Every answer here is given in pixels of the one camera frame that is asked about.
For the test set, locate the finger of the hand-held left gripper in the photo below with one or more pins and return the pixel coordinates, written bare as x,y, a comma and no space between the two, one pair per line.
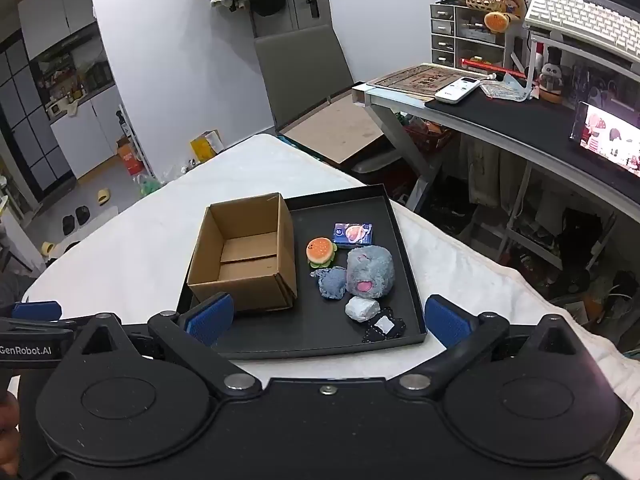
35,310

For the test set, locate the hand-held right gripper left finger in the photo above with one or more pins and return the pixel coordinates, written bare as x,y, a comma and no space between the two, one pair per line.
210,317

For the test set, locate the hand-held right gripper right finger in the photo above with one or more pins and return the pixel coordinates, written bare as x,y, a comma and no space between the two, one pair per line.
447,322

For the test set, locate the brown cardboard box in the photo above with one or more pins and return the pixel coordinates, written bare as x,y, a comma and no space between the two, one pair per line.
250,285

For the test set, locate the black dotted pouch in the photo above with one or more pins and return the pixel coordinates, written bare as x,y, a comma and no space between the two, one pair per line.
382,327

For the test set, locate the white soft pouch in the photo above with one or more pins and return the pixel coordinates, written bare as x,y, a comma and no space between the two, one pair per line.
360,309

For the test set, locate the grey fluffy plush toy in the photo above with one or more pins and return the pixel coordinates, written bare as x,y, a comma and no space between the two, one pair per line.
372,267

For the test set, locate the black tray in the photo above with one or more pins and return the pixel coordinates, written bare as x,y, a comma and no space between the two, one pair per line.
320,325

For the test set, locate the blue denim pouch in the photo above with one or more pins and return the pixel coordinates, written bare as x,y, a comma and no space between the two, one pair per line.
330,285

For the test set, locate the burger plush toy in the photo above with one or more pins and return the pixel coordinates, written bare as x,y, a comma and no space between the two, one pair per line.
320,252

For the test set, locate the blue tissue packet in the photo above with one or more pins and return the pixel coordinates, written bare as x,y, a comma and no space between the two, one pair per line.
352,235

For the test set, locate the person's left hand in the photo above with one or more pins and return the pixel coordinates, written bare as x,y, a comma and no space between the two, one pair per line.
7,430

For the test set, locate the black slipper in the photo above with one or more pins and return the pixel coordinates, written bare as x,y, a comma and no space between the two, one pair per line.
82,216
68,225

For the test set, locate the yellow slipper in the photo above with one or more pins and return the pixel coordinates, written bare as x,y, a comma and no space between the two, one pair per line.
103,197

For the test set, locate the green bag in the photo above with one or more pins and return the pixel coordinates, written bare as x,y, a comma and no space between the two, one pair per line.
149,186

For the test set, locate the yellow box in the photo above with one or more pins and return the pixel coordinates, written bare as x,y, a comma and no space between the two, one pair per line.
205,147

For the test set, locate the orange box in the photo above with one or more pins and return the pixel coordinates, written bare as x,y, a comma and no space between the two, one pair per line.
130,157

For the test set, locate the red basket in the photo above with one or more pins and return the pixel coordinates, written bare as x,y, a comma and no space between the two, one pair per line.
430,137

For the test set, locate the grey desk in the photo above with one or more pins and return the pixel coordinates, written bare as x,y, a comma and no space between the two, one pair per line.
520,125

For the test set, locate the white remote control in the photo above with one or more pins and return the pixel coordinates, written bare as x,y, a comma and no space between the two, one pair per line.
456,91

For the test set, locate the brown patterned board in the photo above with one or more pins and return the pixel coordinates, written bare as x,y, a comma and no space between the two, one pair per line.
417,79

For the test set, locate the panda figure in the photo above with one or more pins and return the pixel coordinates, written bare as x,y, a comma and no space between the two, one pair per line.
551,77

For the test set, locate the white stand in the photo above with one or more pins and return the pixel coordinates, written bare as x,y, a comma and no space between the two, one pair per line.
531,60

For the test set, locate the grey drawer organizer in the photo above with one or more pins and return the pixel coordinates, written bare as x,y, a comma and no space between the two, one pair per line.
445,35

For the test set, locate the orange plush toy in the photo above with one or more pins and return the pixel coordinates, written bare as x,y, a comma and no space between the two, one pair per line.
497,21

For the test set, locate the white keyboard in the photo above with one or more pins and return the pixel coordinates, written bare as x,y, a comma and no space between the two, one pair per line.
580,20

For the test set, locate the brown board with black frame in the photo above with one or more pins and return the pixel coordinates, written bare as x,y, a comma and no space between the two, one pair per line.
340,125

